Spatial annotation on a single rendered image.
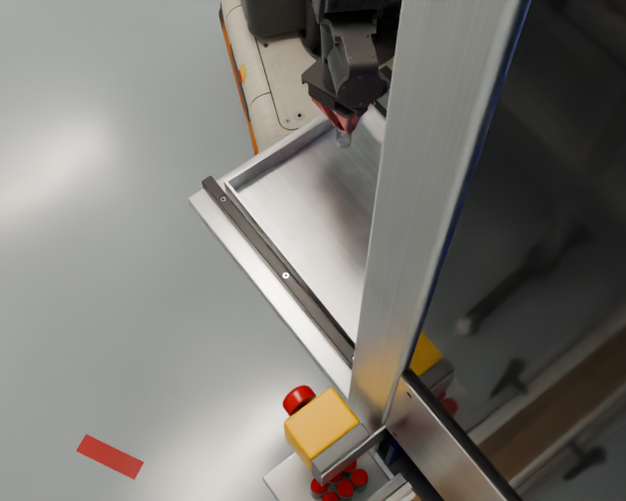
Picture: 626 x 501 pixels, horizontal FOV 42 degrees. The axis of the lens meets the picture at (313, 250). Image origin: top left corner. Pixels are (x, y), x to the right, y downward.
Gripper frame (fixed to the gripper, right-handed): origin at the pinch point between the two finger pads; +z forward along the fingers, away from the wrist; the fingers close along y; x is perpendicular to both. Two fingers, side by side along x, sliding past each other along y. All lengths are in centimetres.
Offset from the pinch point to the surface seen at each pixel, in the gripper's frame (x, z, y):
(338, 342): -23.2, 10.5, 17.6
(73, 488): -60, 98, -34
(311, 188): -6.4, 9.8, -1.4
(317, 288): -18.3, 11.4, 9.8
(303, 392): -34.4, -0.1, 21.8
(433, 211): -34, -48, 35
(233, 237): -19.9, 10.3, -5.0
